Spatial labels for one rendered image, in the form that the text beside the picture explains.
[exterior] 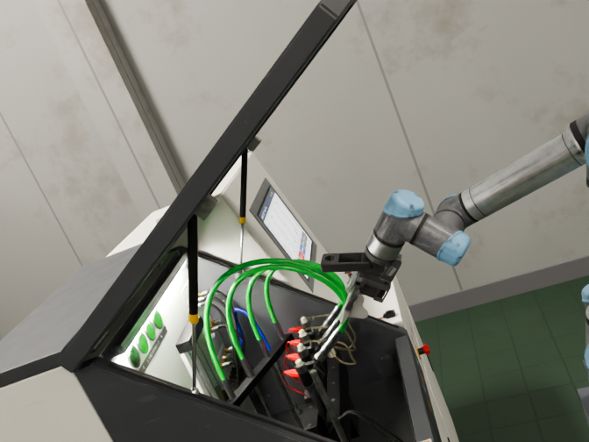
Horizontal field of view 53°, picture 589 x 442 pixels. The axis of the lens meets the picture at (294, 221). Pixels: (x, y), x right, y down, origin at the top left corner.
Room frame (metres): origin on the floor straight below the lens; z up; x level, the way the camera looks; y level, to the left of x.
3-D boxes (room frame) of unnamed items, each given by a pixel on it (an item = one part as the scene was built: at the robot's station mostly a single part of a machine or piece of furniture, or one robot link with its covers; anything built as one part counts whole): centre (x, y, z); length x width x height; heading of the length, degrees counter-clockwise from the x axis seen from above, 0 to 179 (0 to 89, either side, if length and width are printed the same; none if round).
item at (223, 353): (1.65, 0.35, 1.20); 0.13 x 0.03 x 0.31; 170
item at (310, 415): (1.49, 0.11, 0.91); 0.34 x 0.10 x 0.15; 170
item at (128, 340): (1.42, 0.39, 1.43); 0.54 x 0.03 x 0.02; 170
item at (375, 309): (2.04, -0.14, 0.96); 0.70 x 0.22 x 0.03; 170
